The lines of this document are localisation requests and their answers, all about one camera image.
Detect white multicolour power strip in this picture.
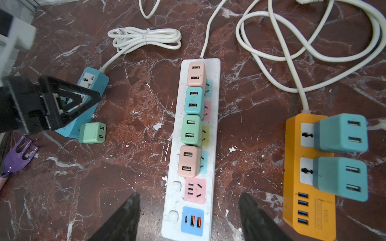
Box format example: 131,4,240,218
161,58,221,241

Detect teal cube charger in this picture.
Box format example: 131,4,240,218
315,113,369,153
185,87,205,120
313,157,369,202

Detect purple pink garden rake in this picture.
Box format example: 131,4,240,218
1,135,39,189

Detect green cube charger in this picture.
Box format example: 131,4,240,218
78,122,107,144
181,114,203,147

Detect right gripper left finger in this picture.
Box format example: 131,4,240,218
88,192,141,241

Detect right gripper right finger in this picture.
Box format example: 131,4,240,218
238,192,292,241

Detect orange power strip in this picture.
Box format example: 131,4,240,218
283,113,336,241

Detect pink cube charger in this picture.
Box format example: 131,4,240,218
188,61,207,89
178,145,202,178

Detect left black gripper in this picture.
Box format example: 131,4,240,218
1,75,101,134

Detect blue power strip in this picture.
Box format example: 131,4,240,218
55,67,110,140

